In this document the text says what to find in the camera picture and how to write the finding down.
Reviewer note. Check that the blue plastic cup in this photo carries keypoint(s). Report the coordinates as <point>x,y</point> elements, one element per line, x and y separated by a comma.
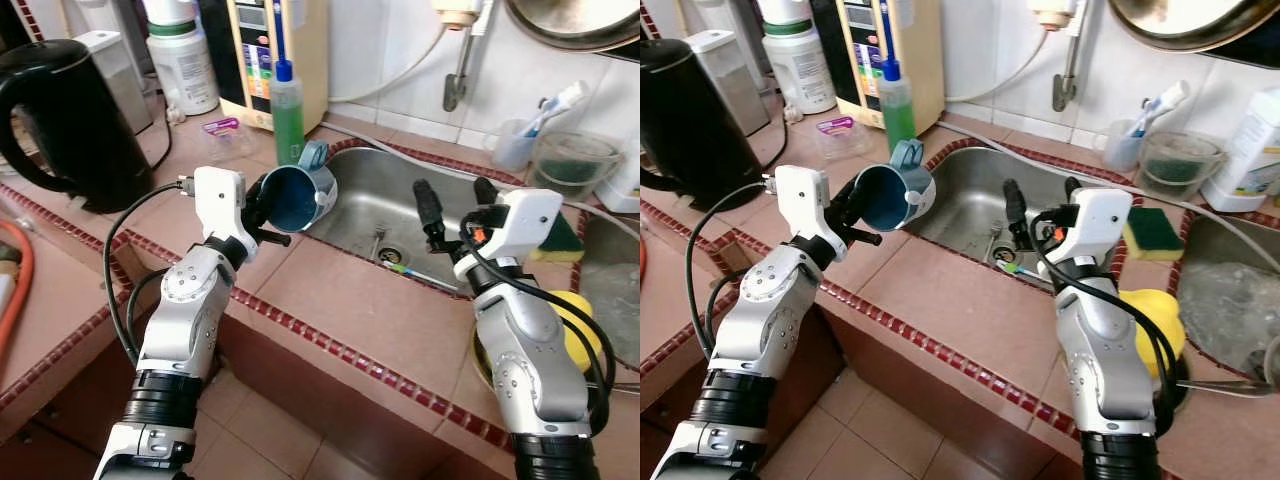
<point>895,200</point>
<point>300,200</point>

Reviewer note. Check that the white toothbrush green tip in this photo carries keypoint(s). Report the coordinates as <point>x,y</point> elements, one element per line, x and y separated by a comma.
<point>420,275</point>
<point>1020,268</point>

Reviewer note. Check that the round steel plate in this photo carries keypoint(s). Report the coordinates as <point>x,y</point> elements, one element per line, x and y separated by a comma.
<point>480,365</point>

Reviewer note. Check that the yellow plastic bowl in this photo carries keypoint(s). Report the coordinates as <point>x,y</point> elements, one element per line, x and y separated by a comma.
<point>580,320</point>
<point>1160,320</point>

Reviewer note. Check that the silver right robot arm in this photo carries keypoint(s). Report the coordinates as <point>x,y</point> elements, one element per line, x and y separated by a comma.
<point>1100,350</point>
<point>520,350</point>

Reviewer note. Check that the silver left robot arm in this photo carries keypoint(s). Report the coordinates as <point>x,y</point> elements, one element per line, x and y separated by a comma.
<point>185,320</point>
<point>770,320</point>

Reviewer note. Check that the stainless steel sink basin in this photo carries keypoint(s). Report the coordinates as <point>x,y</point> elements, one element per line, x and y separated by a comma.
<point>1230,240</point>
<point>615,250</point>
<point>380,200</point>
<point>975,200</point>

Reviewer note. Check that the small clear plastic cup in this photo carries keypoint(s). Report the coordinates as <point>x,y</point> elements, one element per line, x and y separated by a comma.
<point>510,150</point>
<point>1122,150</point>

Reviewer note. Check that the clear tub purple label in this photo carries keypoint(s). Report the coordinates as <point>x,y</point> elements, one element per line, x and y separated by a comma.
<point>840,140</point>
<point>225,140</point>

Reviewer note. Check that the green dish soap bottle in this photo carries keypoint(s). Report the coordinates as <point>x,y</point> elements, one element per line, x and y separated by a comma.
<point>896,120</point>
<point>288,125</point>

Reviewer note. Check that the yellow green scouring sponge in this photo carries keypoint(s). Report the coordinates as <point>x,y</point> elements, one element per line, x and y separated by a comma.
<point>562,240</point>
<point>1152,232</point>

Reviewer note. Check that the clear measuring cup green scrubber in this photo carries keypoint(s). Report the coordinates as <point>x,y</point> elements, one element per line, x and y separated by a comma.
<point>1180,170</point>
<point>575,170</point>

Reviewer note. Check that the blue white toothbrush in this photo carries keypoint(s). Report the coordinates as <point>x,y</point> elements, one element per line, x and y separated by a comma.
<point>560,100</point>
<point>1165,100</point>

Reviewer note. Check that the white bottle yellow cap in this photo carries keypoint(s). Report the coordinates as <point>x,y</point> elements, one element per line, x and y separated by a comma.
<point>622,195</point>
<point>1245,160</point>

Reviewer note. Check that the white jug green band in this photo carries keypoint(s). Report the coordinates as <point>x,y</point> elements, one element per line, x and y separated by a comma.
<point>800,70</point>
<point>185,70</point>

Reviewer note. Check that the cream water ionizer appliance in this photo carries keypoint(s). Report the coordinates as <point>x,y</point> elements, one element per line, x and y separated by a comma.
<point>865,40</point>
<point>250,40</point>

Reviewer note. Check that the black electric kettle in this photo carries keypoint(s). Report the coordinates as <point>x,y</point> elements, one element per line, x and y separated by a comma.
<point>80,130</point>
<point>700,130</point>

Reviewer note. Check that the clear plastic bag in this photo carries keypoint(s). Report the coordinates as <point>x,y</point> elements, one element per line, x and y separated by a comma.
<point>622,300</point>
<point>1230,310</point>

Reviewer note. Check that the hanging steel wok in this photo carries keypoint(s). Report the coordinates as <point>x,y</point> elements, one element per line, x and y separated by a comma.
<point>570,20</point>
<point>1180,20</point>

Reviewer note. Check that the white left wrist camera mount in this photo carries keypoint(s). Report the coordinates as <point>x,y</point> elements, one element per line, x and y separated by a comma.
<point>805,205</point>
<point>220,205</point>

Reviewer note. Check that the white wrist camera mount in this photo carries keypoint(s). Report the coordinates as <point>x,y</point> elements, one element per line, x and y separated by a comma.
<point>520,220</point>
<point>1100,220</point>
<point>805,205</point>
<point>220,205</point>

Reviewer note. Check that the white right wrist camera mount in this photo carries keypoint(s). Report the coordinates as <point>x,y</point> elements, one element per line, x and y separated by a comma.
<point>520,220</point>
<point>1100,220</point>

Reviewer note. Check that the wall tap cream fitting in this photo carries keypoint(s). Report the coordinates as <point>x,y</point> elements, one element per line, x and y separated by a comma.
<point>1067,85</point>
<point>458,85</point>

